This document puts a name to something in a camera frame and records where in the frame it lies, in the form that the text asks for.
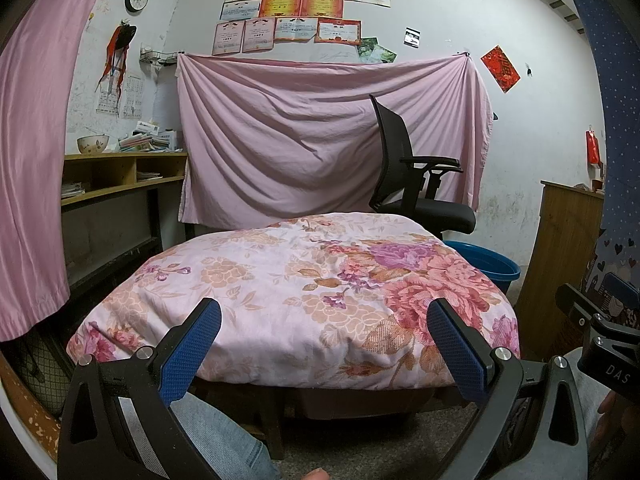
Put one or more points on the red paper wall decoration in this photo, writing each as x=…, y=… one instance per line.
x=501, y=68

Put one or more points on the person's left leg in jeans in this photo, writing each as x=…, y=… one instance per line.
x=220, y=445

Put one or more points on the person's leg in jeans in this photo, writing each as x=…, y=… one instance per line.
x=592, y=395
x=220, y=445

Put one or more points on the pile of books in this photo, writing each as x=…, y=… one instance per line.
x=150, y=139

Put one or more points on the black and white photo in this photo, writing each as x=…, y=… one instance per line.
x=412, y=37

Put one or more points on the pink hanging bed sheet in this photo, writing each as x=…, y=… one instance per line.
x=300, y=135

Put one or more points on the floral ceramic bowl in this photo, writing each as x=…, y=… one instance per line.
x=92, y=145

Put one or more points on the floral blanket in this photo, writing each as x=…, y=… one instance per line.
x=280, y=300

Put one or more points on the brown speckled board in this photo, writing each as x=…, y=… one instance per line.
x=25, y=415

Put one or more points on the black wall hook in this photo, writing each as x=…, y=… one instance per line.
x=529, y=70

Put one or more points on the wooden desk shelf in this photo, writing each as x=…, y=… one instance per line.
x=110, y=167

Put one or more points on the red hanging scarves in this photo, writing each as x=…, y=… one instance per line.
x=116, y=55

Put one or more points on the pink curtain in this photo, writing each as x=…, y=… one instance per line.
x=35, y=160

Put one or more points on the red hanging ornament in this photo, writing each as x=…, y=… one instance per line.
x=593, y=149

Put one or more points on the paper wall calendar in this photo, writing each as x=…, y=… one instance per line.
x=131, y=100

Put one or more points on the wooden cabinet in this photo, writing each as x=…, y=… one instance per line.
x=560, y=250

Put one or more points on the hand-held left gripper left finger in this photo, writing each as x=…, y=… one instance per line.
x=192, y=350

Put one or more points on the person's right leg in jeans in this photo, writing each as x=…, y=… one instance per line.
x=592, y=395

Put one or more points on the person's right hand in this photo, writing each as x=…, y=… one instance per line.
x=612, y=417

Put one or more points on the green landscape photo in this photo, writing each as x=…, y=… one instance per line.
x=366, y=46
x=386, y=54

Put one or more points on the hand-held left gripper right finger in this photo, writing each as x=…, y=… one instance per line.
x=457, y=355

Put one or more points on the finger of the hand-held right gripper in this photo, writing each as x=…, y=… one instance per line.
x=622, y=290
x=575, y=305

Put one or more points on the papers in narrow shelf slot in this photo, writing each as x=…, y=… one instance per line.
x=148, y=175

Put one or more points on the group of wall certificates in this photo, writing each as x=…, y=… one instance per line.
x=290, y=12

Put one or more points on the papers in wide shelf slot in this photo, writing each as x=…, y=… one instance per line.
x=72, y=191

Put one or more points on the black office chair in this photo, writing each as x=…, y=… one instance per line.
x=395, y=155

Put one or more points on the blue dotted cloth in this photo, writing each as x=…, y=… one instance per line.
x=617, y=110

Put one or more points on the blue plastic basin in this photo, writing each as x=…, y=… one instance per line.
x=487, y=260

